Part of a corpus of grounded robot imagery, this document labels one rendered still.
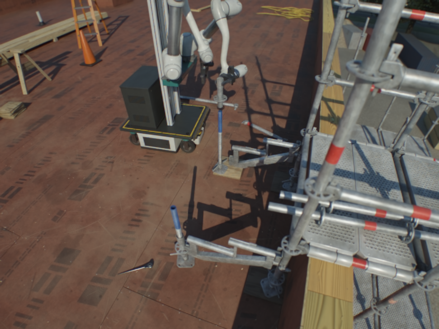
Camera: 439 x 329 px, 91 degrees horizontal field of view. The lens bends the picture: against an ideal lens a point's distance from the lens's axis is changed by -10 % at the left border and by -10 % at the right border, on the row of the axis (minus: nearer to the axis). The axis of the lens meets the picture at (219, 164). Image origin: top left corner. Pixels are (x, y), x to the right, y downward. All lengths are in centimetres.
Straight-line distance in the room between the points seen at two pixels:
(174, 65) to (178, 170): 120
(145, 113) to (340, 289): 239
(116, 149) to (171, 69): 153
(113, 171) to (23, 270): 129
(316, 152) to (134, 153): 213
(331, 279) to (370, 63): 109
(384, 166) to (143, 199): 219
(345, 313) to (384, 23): 123
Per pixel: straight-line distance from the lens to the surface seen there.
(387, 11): 73
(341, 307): 145
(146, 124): 292
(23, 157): 387
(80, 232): 261
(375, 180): 196
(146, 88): 263
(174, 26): 209
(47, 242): 273
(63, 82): 565
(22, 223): 304
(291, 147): 228
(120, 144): 335
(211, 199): 248
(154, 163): 293
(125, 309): 215
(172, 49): 214
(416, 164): 231
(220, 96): 215
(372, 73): 76
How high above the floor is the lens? 198
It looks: 45 degrees down
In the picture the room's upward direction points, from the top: straight up
